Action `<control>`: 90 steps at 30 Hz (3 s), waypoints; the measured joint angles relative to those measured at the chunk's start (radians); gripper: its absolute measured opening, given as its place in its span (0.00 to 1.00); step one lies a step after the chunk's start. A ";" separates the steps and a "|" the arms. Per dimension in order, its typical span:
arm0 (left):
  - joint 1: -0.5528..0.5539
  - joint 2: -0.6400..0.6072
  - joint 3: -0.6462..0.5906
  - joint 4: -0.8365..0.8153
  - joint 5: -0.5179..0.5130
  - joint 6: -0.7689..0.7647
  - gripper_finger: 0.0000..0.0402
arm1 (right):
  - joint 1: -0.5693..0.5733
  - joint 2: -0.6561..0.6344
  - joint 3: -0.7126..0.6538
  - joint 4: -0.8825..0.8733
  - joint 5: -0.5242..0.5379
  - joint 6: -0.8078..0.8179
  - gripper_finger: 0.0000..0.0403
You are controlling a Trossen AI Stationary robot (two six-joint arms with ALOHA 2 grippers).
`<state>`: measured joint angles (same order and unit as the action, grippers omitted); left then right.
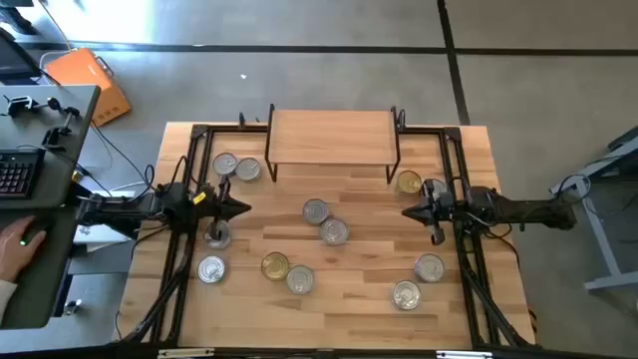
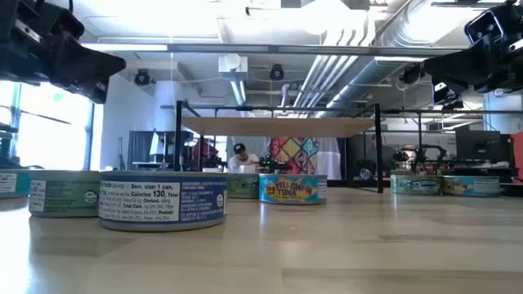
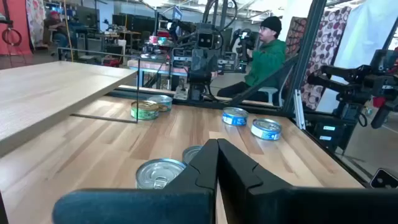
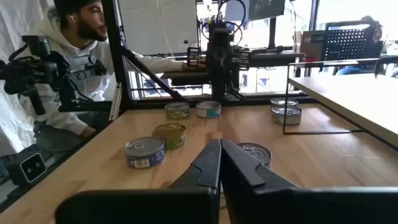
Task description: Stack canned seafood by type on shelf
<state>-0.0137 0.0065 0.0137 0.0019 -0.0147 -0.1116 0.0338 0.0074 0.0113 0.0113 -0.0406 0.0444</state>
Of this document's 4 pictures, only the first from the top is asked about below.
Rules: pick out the white box with logo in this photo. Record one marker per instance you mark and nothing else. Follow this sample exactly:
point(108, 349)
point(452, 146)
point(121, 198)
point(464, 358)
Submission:
point(99, 234)

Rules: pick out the blue albacore tuna can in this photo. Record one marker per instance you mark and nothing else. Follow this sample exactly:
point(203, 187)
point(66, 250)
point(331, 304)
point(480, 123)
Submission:
point(429, 267)
point(406, 294)
point(224, 163)
point(315, 211)

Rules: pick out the silver metal bracket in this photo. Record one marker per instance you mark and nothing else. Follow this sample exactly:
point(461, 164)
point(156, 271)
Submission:
point(463, 355)
point(185, 353)

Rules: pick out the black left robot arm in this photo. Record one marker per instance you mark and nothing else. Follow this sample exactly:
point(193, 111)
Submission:
point(124, 209)

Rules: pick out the person's hand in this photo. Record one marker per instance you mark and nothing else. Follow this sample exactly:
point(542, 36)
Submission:
point(15, 249)

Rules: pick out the grey metal stand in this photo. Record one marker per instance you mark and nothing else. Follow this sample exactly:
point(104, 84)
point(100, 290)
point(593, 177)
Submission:
point(603, 239)

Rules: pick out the green tuna can silver lid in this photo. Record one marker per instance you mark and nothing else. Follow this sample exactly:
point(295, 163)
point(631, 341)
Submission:
point(211, 269)
point(300, 280)

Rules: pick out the black keyboard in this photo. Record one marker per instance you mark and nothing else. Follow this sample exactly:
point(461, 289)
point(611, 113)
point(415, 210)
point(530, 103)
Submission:
point(17, 174)

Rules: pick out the orange equipment case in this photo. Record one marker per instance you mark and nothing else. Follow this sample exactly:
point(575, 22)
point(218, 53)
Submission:
point(85, 80)

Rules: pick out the person's forearm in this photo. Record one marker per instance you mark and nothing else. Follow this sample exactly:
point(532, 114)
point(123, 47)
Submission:
point(5, 299)

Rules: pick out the grey desk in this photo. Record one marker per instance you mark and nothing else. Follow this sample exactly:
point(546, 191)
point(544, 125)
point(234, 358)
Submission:
point(60, 172)

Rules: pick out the black clamp with rod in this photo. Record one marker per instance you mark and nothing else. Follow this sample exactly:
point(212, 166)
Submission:
point(56, 135)

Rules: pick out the black metal table frame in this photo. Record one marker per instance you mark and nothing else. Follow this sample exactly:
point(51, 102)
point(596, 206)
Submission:
point(224, 129)

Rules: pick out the green tuna can gold lid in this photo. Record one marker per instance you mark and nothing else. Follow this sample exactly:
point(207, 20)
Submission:
point(409, 182)
point(274, 265)

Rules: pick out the wooden shelf black metal legs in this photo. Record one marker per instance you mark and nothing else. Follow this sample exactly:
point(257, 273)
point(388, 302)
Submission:
point(331, 137)

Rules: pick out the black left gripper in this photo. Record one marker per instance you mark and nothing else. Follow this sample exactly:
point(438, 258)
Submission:
point(209, 207)

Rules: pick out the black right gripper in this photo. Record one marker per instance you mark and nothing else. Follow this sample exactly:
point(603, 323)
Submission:
point(441, 209)

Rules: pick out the yellow tag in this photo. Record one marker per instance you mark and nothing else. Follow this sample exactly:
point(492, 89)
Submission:
point(199, 198)

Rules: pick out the black silver desk clamp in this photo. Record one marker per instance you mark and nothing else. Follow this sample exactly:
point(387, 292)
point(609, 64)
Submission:
point(17, 105)

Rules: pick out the black chair base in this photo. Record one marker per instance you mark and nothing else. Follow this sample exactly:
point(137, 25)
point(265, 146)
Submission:
point(15, 17)

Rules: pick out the black laptop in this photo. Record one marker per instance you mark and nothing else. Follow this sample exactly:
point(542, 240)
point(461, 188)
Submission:
point(12, 60)

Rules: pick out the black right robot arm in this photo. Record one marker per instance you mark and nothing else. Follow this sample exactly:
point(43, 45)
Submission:
point(523, 212)

